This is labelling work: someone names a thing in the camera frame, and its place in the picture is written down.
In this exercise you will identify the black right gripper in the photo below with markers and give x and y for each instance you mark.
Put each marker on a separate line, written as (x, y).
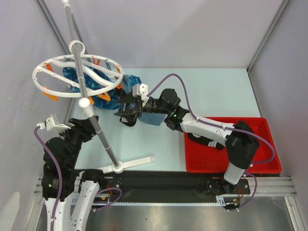
(138, 107)

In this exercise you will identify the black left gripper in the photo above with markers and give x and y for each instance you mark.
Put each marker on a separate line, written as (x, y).
(84, 127)

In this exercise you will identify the black sports sock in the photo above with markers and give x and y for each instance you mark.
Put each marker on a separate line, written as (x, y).
(128, 121)
(205, 141)

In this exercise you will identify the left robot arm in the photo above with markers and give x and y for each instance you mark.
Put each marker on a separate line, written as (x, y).
(58, 182)

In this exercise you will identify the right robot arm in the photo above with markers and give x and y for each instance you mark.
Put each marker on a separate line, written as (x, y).
(238, 139)

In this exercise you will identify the grey stand pole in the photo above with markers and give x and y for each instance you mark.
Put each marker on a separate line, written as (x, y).
(77, 48)

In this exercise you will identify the red plastic tray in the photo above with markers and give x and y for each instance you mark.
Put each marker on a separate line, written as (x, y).
(205, 159)

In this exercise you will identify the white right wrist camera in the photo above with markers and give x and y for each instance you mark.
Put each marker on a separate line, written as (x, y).
(142, 91)

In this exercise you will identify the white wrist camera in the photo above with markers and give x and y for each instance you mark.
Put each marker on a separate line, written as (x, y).
(142, 91)
(52, 124)

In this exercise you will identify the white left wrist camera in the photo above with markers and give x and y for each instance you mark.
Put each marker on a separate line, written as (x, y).
(52, 124)

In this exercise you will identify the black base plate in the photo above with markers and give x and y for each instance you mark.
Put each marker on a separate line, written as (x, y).
(172, 197)

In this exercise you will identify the aluminium rail frame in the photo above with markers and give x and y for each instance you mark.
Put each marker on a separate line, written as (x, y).
(263, 186)

